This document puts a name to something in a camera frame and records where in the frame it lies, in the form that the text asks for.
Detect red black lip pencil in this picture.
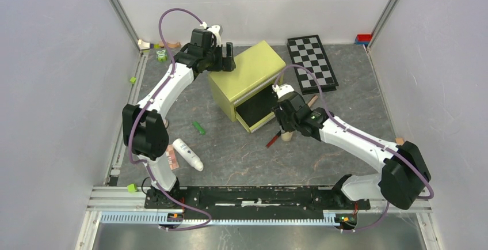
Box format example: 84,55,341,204
265,132,281,148

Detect eyeshadow palette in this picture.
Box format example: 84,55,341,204
166,145,180,170

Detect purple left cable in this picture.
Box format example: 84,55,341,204
127,7,214,232

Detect green cube near rail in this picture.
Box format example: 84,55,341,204
126,184,138,193

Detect purple cable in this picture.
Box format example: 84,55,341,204
127,7,214,232
273,64,436,234

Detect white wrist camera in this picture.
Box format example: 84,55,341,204
272,84,295,100
200,21,223,46

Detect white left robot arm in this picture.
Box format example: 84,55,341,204
122,25,236,208

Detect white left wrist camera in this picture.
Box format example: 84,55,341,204
200,21,223,46

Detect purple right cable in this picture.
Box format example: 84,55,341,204
273,64,436,234

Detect green lipstick tube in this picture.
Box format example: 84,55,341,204
192,121,206,135

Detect white lotion tube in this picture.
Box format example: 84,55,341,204
172,138,204,172

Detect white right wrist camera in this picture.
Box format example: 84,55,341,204
272,84,295,100

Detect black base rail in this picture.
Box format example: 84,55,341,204
144,185,372,221

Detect red blue blocks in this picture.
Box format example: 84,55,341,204
354,34,372,45

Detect wooden arch blocks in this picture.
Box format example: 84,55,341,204
137,39,181,51

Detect green drawer cabinet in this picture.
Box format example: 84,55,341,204
208,40,285,133

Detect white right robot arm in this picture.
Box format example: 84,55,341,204
272,85,431,210

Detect black white chessboard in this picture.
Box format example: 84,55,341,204
287,35,338,94

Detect green owl toy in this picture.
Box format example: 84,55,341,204
156,49,168,62

